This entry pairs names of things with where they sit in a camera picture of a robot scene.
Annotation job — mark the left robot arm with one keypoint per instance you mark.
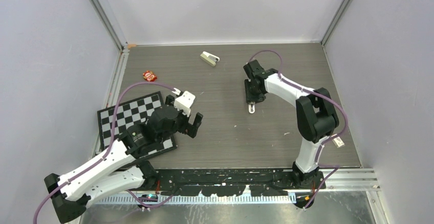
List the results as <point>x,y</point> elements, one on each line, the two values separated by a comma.
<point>124,164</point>

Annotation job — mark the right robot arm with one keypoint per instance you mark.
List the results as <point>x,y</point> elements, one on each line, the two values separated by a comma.
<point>316,116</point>

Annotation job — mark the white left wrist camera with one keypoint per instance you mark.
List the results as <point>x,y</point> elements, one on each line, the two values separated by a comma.
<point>184,102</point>

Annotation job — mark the white staple box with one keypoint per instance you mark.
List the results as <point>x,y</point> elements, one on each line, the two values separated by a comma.
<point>338,142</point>

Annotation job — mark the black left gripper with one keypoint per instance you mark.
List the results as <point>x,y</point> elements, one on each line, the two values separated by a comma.
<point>192,129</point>

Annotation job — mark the black white checkerboard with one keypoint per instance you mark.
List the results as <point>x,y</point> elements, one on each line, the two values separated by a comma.
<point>130,113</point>

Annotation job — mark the red snack packet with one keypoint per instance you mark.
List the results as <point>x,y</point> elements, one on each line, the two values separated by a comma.
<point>149,76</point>

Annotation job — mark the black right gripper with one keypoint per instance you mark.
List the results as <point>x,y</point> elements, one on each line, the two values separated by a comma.
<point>251,97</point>

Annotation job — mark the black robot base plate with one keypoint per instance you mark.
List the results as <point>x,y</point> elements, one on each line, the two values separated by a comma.
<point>230,182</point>

